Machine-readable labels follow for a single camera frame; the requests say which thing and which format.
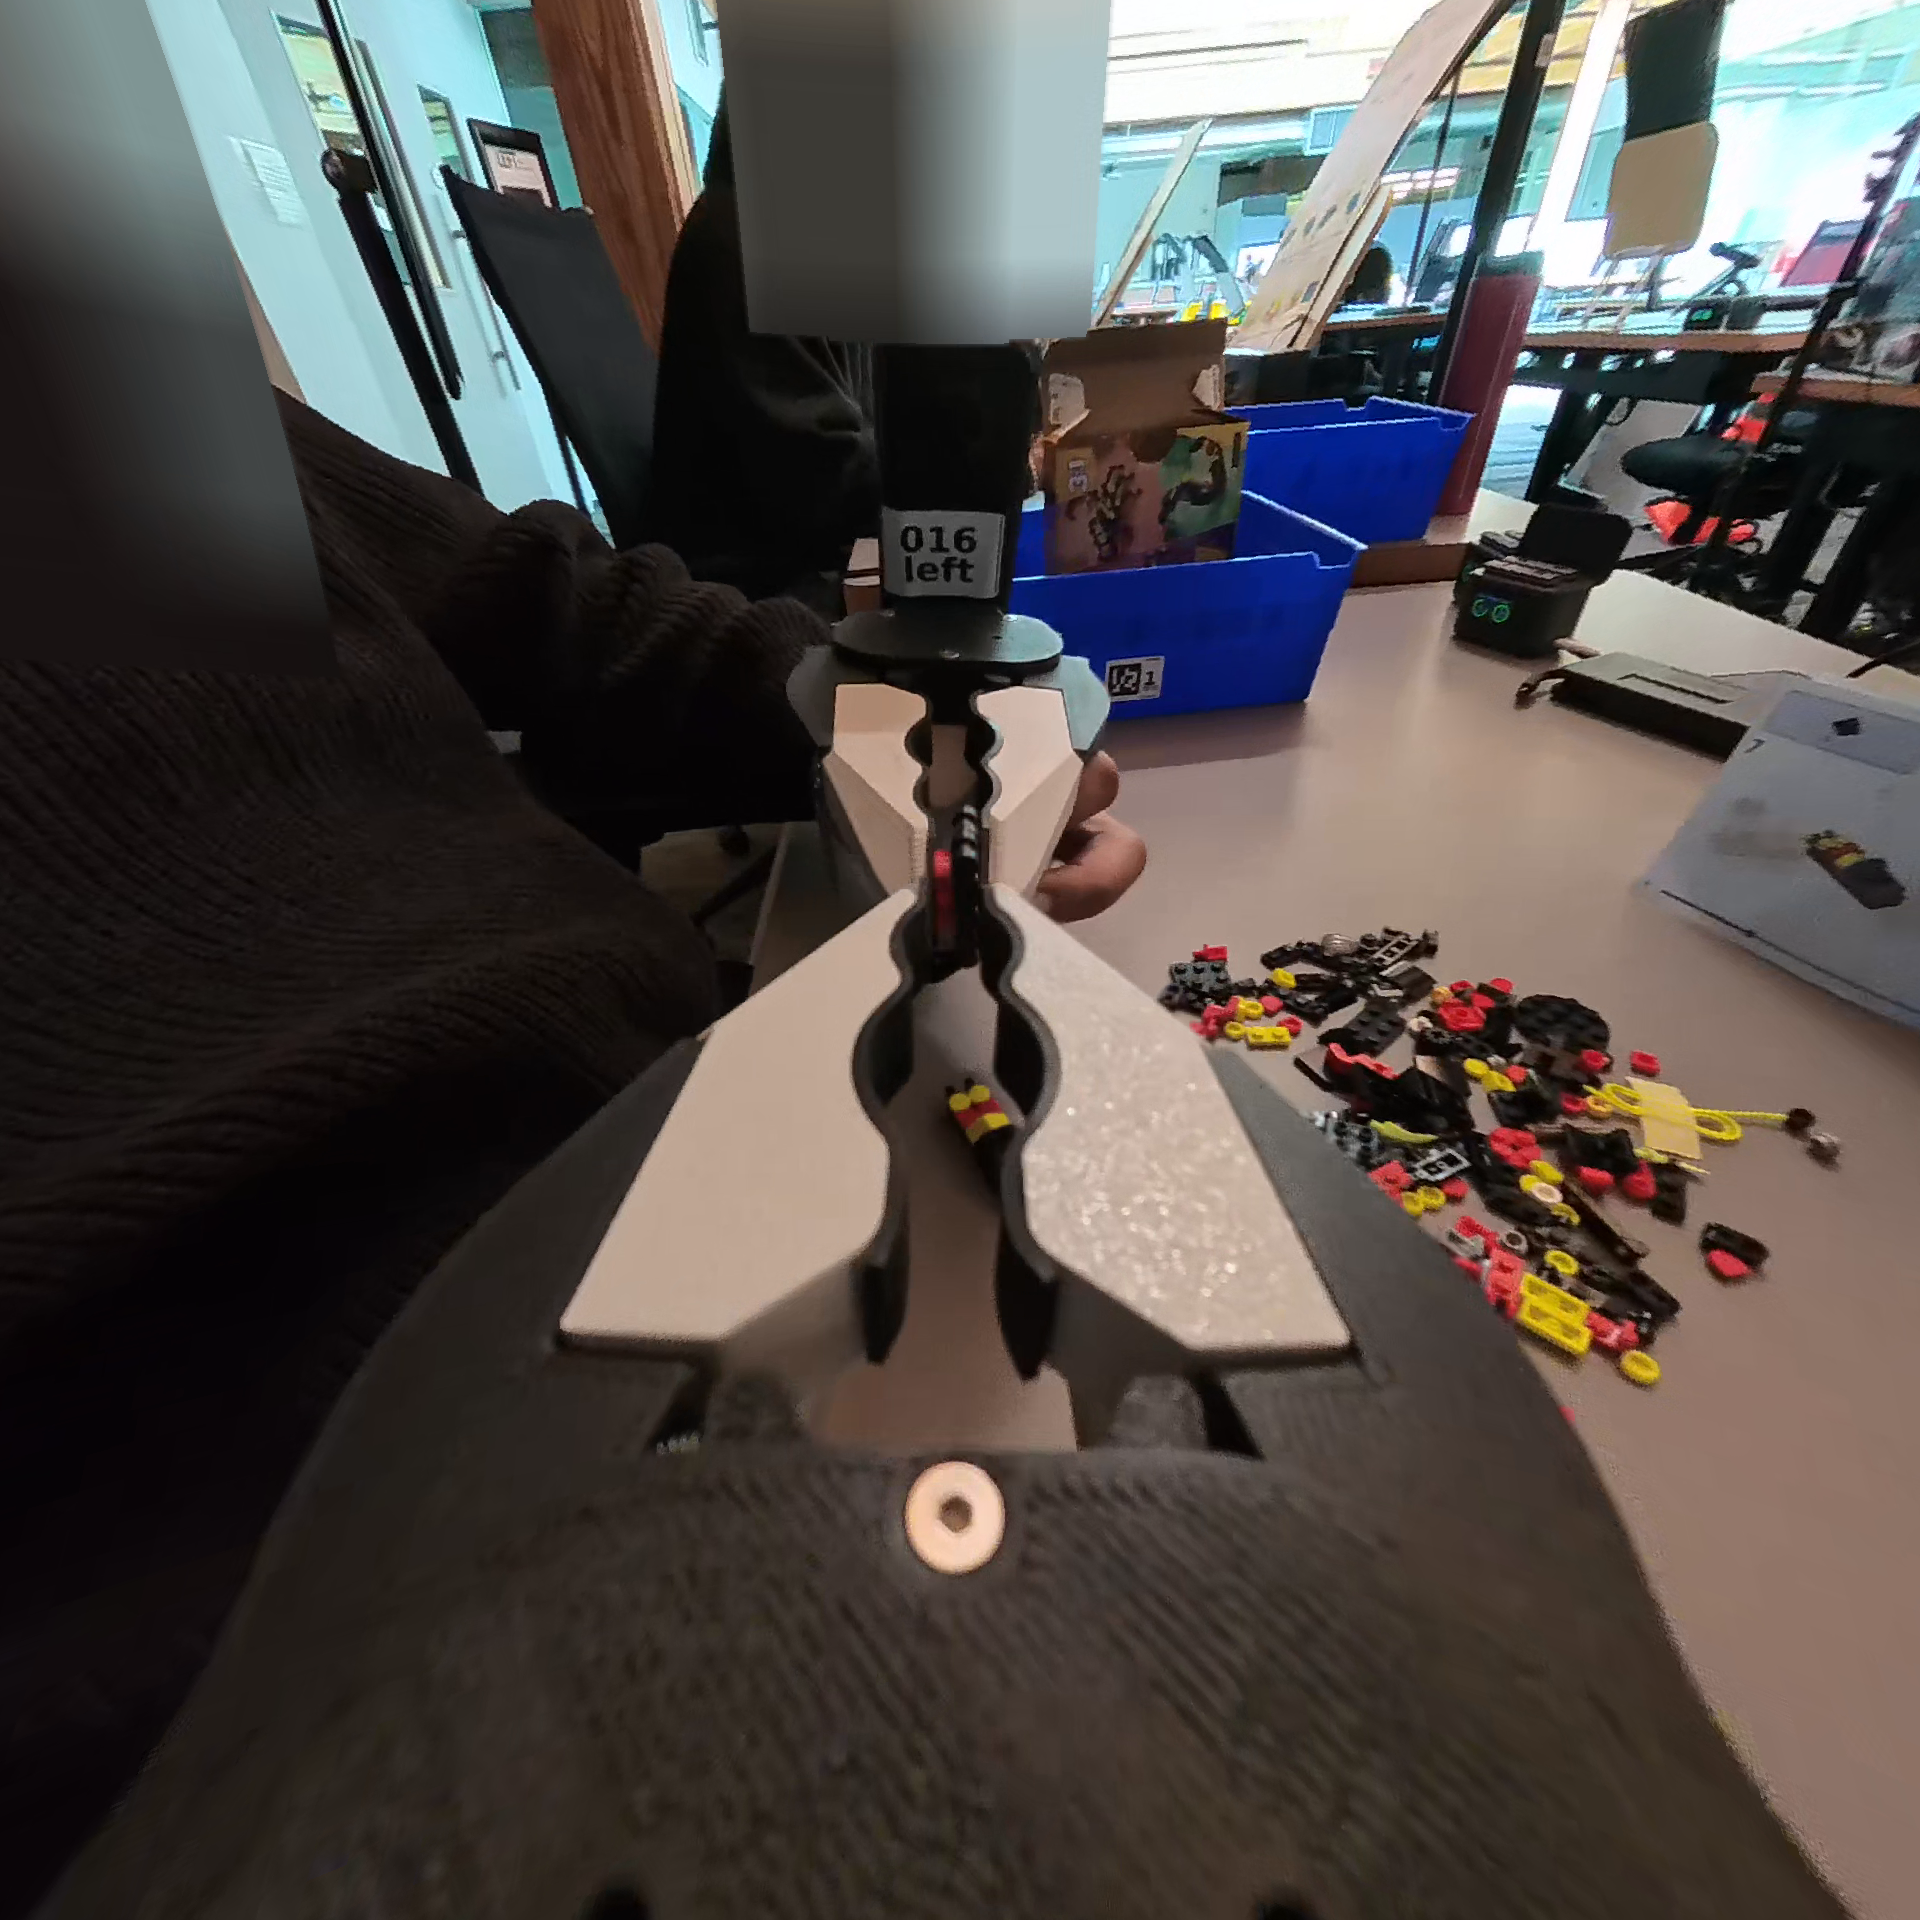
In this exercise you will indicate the light blue instruction booklet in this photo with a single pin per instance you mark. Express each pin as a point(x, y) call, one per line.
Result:
point(1800, 855)

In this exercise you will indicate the black flat case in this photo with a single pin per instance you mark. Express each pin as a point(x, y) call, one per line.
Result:
point(1665, 697)

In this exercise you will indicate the wooden document stand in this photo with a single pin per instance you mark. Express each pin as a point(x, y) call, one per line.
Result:
point(1349, 182)

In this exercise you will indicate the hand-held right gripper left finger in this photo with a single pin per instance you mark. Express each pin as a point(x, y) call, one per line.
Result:
point(735, 1201)

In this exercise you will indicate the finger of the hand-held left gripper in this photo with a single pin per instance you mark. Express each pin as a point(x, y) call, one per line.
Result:
point(1036, 780)
point(869, 780)

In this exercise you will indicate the person's left forearm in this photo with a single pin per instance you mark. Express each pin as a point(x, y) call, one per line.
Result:
point(599, 645)

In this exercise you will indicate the background workbench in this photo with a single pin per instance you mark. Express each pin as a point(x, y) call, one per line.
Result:
point(1650, 340)

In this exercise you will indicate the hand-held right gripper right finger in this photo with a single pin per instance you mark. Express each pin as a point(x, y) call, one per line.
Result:
point(1185, 1201)

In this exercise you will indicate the black red yellow lego assembly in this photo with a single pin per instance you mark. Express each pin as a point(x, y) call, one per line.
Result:
point(978, 1119)

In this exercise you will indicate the black office chair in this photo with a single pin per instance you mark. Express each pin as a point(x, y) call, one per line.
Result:
point(1725, 465)

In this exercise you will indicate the red half-round lego tile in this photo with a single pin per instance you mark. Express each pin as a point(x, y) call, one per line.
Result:
point(941, 885)

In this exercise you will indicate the printed cardboard box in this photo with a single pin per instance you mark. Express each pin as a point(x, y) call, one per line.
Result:
point(1141, 481)

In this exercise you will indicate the pile of loose lego pieces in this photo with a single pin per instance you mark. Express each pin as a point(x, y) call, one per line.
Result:
point(1500, 1141)

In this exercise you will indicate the wooden post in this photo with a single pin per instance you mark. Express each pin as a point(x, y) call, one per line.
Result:
point(622, 149)

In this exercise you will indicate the black folding chair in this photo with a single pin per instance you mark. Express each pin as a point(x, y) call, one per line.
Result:
point(557, 345)

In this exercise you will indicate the blue plastic bin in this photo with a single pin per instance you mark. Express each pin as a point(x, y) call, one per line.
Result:
point(1201, 630)
point(1349, 465)

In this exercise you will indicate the person's left hand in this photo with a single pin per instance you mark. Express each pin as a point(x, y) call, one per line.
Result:
point(1094, 863)

